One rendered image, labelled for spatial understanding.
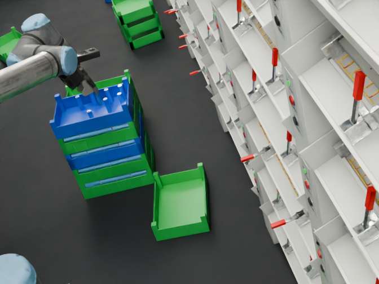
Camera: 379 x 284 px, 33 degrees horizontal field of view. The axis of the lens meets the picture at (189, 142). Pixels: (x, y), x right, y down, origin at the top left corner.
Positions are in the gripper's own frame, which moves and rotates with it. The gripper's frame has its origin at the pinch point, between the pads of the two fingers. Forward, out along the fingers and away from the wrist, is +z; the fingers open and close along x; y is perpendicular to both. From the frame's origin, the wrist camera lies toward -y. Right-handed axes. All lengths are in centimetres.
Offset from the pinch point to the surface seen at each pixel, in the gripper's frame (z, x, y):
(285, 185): -4, 99, -10
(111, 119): 11.3, 4.4, 3.2
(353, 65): -65, 142, -13
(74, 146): 14.8, -4.2, 19.8
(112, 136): 18.2, 3.4, 6.9
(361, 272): -27, 144, 2
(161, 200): 45, 20, 10
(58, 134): 7.5, -6.2, 21.3
